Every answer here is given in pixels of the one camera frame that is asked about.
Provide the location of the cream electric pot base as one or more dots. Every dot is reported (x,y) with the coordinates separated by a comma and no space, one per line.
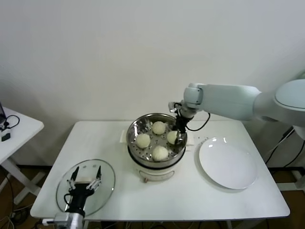
(155,174)

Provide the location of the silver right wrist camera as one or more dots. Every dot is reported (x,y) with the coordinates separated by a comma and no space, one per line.
(172,106)

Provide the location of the small black device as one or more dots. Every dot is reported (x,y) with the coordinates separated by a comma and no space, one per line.
(5,138)

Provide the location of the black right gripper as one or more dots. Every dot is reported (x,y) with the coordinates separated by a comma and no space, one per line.
(180,122)

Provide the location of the round glass pot lid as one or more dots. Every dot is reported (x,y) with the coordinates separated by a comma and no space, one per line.
(107,176)

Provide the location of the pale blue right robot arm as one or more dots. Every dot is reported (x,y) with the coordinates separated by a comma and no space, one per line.
(238,102)

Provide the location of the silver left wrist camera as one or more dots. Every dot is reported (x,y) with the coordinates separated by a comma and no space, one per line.
(61,217)

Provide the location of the small white adapter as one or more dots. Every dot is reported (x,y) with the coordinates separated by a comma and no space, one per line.
(3,130)

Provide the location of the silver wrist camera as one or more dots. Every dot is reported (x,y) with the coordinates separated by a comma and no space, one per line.
(61,217)
(172,106)

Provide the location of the steel perforated steamer basket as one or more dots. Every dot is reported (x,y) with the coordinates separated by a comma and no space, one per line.
(143,155)

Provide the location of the white steamed baozi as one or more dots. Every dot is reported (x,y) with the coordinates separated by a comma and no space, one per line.
(143,140)
(160,153)
(159,127)
(171,137)

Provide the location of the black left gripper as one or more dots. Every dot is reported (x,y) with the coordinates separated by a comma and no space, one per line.
(79,194)

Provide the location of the white round plate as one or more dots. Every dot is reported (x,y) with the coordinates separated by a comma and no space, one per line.
(226,164)

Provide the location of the white side table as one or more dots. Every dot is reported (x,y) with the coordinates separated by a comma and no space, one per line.
(23,133)

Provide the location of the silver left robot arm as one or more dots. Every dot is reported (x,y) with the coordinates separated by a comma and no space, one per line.
(77,220)

